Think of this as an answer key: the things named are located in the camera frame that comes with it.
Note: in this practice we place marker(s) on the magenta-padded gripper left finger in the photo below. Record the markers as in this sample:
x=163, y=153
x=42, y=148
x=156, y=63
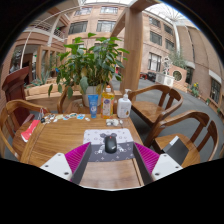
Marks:
x=58, y=164

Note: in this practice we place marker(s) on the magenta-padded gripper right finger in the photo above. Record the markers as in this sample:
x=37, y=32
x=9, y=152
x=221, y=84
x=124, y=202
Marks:
x=163, y=165

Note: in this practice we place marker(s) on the black computer mouse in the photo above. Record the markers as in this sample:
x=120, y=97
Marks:
x=110, y=145

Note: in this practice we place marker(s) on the white and grey mouse pad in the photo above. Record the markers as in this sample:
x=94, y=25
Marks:
x=95, y=138

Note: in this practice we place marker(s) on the grey flat case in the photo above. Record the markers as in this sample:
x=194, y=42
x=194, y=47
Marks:
x=176, y=150

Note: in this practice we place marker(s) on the red booklet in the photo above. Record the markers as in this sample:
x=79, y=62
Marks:
x=29, y=131

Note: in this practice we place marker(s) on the black car key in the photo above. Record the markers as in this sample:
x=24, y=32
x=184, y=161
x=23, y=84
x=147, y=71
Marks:
x=43, y=119

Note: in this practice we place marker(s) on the cream paper sticker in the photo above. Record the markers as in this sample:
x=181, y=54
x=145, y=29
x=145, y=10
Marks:
x=59, y=117

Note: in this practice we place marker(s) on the blue and red sticker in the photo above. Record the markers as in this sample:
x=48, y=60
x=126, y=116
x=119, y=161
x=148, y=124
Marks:
x=66, y=117

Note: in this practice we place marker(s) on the dark oval sticker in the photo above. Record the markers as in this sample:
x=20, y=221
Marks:
x=72, y=115

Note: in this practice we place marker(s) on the light blue sticker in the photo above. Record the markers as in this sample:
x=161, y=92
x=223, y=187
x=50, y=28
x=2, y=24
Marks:
x=80, y=116

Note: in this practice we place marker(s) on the small white sticker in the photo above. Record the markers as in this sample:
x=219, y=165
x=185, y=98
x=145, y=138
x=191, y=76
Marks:
x=87, y=119

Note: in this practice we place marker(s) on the crumpled white wrapper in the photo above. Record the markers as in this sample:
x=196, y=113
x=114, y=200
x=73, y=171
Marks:
x=114, y=122

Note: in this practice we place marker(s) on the blue squeeze tube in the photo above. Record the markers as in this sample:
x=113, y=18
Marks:
x=93, y=106

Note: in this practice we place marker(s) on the white pump bottle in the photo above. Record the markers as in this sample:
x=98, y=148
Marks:
x=123, y=107

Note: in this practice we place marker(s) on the yellow dish soap bottle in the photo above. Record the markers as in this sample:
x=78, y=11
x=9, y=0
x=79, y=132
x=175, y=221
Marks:
x=107, y=105

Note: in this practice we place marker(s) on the yellow flowering plant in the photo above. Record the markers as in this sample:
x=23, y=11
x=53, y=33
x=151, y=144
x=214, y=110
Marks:
x=195, y=89

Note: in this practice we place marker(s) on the dark red wooden lectern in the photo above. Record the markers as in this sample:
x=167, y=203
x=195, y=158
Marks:
x=15, y=86

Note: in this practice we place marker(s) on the leafy plant in white pot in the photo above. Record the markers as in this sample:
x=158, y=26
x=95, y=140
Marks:
x=90, y=63

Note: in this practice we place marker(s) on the dark bust statue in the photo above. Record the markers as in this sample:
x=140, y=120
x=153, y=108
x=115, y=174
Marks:
x=15, y=61

